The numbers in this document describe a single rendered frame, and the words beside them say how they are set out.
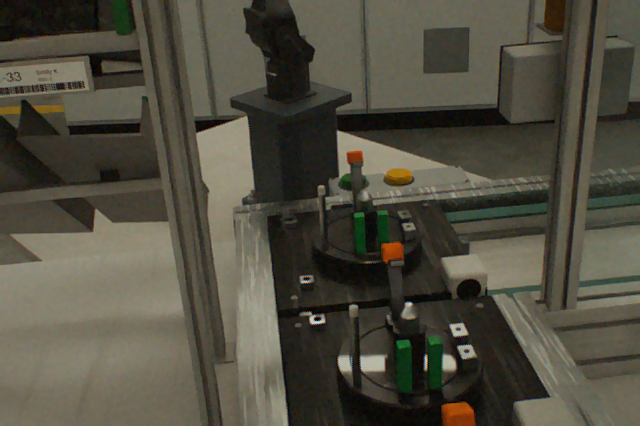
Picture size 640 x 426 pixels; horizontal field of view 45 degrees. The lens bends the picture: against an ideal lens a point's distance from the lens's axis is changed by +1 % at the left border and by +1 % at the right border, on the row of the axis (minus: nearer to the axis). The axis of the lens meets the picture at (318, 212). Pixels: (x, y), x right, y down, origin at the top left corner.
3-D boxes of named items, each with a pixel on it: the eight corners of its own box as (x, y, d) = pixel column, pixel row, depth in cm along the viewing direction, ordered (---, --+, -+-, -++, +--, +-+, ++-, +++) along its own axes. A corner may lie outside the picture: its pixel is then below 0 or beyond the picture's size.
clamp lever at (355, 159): (350, 208, 102) (345, 151, 101) (365, 207, 102) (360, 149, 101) (354, 211, 98) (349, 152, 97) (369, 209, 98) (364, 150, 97)
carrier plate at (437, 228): (269, 227, 108) (267, 214, 107) (436, 210, 110) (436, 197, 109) (279, 324, 87) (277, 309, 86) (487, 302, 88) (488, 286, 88)
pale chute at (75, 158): (111, 223, 104) (114, 192, 106) (207, 221, 103) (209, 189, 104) (15, 139, 78) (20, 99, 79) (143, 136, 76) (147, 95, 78)
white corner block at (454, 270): (438, 285, 92) (439, 256, 90) (476, 281, 93) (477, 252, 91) (448, 307, 88) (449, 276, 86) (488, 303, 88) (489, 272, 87)
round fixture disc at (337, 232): (306, 227, 103) (305, 214, 102) (409, 217, 104) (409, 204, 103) (317, 282, 91) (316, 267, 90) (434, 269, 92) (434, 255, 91)
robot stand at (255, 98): (302, 180, 144) (294, 76, 135) (357, 202, 134) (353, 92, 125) (240, 206, 136) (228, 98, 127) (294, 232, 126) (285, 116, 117)
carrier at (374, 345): (280, 332, 86) (270, 233, 80) (491, 309, 87) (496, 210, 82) (298, 502, 64) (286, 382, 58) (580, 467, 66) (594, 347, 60)
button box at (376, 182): (330, 211, 123) (328, 176, 120) (459, 198, 124) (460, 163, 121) (335, 232, 117) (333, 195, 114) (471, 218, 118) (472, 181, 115)
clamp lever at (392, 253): (386, 316, 79) (380, 243, 78) (405, 314, 79) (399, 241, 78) (392, 324, 75) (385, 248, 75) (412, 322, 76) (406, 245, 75)
